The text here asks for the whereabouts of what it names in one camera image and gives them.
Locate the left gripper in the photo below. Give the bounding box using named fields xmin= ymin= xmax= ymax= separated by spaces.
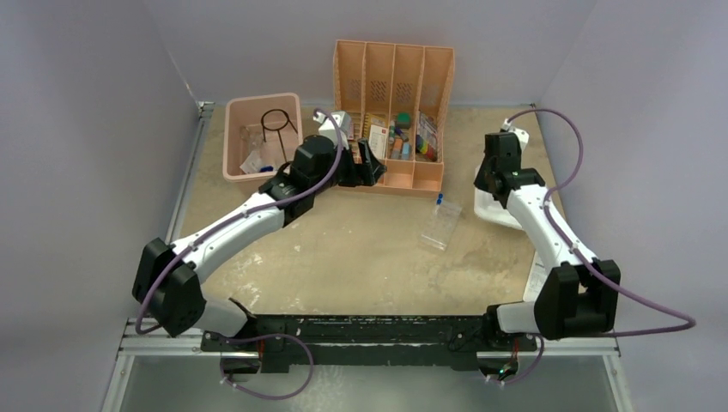
xmin=312 ymin=139 xmax=385 ymax=197

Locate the white plastic lid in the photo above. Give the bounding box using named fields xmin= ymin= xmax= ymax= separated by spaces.
xmin=473 ymin=188 xmax=523 ymax=231

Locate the clear test tube rack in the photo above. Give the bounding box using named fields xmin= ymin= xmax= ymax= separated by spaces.
xmin=420 ymin=198 xmax=462 ymax=251

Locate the black tripod ring stand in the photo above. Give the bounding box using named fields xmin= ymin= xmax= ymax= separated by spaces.
xmin=260 ymin=108 xmax=298 ymax=162

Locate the small glass beaker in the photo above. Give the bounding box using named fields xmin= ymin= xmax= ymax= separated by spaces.
xmin=240 ymin=126 xmax=264 ymax=151

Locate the white plastic packet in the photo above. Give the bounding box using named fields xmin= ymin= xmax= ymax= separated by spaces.
xmin=240 ymin=150 xmax=269 ymax=174

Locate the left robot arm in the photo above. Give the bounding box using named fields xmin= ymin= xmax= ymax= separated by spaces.
xmin=132 ymin=135 xmax=387 ymax=351

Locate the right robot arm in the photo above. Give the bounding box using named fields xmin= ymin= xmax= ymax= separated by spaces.
xmin=474 ymin=131 xmax=621 ymax=349

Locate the white paper box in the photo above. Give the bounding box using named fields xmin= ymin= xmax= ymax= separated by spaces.
xmin=368 ymin=124 xmax=389 ymax=159

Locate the blue eraser block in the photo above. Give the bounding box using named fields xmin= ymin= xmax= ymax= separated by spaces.
xmin=401 ymin=142 xmax=411 ymax=161

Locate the marker pen pack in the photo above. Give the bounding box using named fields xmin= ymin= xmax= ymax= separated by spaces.
xmin=416 ymin=111 xmax=439 ymax=162

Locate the pink file organizer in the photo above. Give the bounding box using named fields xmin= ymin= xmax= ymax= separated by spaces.
xmin=333 ymin=39 xmax=455 ymax=197

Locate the pink plastic bin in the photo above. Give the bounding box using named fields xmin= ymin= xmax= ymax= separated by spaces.
xmin=222 ymin=93 xmax=303 ymax=193

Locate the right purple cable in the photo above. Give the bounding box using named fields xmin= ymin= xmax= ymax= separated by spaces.
xmin=486 ymin=107 xmax=697 ymax=388

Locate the purple cable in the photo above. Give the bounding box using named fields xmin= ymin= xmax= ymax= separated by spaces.
xmin=486 ymin=107 xmax=697 ymax=388
xmin=134 ymin=107 xmax=347 ymax=399

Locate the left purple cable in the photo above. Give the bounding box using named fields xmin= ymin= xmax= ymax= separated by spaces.
xmin=134 ymin=107 xmax=347 ymax=399

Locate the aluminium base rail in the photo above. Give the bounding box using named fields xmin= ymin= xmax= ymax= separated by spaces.
xmin=102 ymin=314 xmax=633 ymax=411

